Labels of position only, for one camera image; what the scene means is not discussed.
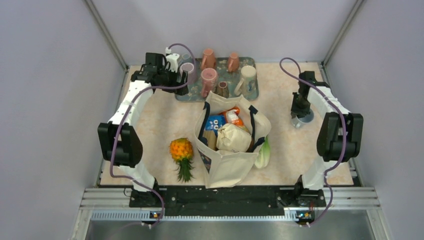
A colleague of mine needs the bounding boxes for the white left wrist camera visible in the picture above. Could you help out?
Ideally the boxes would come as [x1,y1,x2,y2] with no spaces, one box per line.
[165,47,181,73]

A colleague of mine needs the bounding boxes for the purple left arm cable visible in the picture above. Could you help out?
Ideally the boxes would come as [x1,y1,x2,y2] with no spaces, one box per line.
[108,43,198,229]

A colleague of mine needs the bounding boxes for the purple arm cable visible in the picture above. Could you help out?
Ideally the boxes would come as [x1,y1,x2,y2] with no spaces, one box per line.
[108,43,198,229]
[279,57,348,228]

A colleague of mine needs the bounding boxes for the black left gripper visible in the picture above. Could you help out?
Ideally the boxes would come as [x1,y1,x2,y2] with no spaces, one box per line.
[157,65,188,96]

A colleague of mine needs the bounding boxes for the cream paper wrapped package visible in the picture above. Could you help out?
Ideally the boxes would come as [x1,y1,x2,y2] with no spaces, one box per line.
[216,123,252,153]

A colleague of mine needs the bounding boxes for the white ceramic mug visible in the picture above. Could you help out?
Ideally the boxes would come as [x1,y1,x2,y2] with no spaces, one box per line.
[177,53,193,66]

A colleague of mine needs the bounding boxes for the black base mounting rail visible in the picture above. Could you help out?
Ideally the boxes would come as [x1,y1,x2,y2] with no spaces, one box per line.
[129,184,326,217]

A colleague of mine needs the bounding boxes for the cream canvas tote bag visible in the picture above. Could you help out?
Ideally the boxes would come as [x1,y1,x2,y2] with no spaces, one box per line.
[194,92,272,188]

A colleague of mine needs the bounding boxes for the salmon pink mug right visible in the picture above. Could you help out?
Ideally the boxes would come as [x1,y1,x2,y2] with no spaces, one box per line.
[227,52,240,73]

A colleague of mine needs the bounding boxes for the salmon pink mug left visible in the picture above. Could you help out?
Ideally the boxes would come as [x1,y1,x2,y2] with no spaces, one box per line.
[200,48,217,71]

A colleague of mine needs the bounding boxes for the mauve purple mug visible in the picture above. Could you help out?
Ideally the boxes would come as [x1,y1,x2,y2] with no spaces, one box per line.
[179,62,197,85]

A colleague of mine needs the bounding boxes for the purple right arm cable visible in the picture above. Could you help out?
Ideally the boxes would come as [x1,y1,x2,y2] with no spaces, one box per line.
[279,57,348,228]

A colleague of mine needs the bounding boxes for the light blue mug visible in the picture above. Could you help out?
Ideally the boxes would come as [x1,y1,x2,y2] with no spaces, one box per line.
[291,110,315,129]

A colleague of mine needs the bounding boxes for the pink patterned mug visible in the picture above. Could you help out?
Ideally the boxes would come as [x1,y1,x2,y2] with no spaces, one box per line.
[200,68,218,98]

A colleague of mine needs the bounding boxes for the blue cookie snack bag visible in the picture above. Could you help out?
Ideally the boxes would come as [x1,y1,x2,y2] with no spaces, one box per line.
[204,114,227,136]

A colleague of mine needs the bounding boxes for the brown striped mug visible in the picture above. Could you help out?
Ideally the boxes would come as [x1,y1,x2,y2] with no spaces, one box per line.
[215,81,229,98]

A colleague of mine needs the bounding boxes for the orange snack packet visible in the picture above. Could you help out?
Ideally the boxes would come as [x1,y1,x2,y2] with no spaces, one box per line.
[220,106,249,132]

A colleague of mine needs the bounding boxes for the salmon pink mug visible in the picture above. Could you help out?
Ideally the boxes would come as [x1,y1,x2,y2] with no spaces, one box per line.
[227,52,240,73]
[200,48,217,71]

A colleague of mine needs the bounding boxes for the cream dragon print mug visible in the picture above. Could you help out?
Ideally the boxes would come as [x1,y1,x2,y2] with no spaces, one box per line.
[234,65,257,96]

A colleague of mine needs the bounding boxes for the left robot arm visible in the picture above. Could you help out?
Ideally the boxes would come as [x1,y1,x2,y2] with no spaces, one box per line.
[97,48,188,207]

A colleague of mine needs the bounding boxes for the green romaine lettuce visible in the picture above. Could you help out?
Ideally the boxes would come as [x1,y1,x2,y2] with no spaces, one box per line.
[254,136,271,169]

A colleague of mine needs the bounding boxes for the teal floral serving tray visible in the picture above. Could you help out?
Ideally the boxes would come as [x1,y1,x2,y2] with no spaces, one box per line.
[175,56,259,102]

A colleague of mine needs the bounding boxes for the pineapple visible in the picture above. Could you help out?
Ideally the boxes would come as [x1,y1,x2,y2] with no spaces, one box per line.
[169,137,194,183]

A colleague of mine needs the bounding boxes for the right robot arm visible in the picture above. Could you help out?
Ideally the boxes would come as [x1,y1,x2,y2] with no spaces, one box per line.
[290,71,364,206]

